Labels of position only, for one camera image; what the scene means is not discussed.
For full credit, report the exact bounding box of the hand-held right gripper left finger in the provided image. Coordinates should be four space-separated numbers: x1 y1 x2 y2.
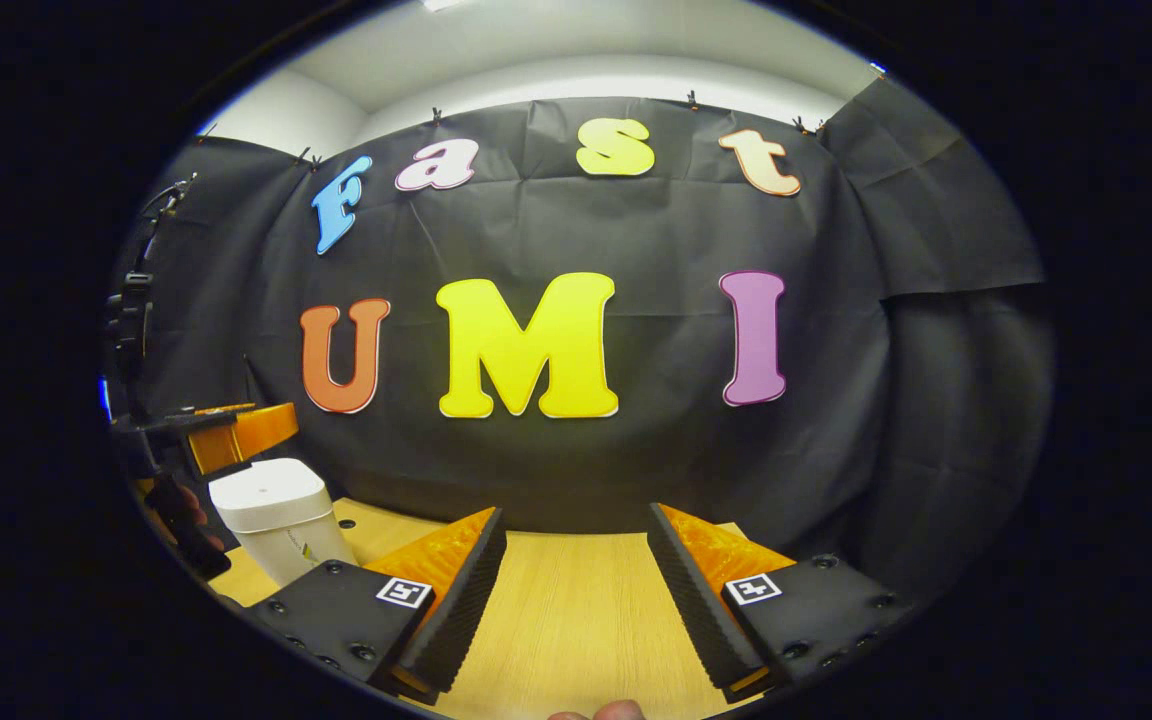
258 506 509 706

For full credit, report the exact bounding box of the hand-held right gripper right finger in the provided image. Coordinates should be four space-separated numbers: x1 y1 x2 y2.
646 501 902 706

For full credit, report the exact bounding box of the white garbage bin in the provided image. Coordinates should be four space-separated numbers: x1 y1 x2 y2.
207 457 359 589

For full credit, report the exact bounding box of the wooden desktop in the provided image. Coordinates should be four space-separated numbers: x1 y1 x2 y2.
204 497 799 720

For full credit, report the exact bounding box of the black backdrop cloth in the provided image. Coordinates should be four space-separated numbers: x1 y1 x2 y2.
111 75 1055 591

